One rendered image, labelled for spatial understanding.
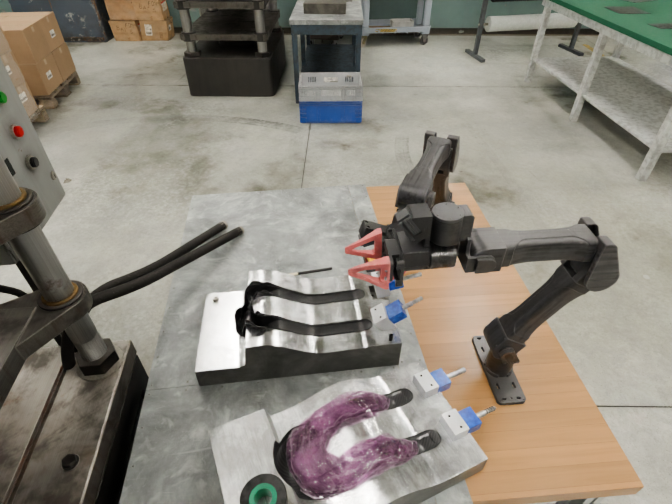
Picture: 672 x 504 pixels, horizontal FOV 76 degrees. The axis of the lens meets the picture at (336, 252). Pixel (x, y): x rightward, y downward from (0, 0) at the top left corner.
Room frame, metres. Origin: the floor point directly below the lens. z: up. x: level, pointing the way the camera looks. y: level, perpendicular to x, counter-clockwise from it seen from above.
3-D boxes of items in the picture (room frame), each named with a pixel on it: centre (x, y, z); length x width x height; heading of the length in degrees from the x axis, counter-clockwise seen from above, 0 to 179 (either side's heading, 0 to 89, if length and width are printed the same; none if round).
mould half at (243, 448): (0.41, -0.03, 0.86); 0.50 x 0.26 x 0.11; 114
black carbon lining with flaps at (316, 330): (0.74, 0.09, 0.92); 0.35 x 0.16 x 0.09; 97
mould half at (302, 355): (0.75, 0.10, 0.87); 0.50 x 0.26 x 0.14; 97
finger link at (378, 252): (0.63, -0.07, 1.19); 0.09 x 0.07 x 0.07; 95
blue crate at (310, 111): (4.17, 0.05, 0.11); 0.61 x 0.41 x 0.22; 89
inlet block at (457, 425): (0.48, -0.29, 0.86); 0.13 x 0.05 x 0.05; 114
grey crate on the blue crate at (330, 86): (4.17, 0.05, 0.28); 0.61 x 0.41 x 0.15; 89
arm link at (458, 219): (0.62, -0.23, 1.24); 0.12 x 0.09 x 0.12; 94
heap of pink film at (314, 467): (0.41, -0.03, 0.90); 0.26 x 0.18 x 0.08; 114
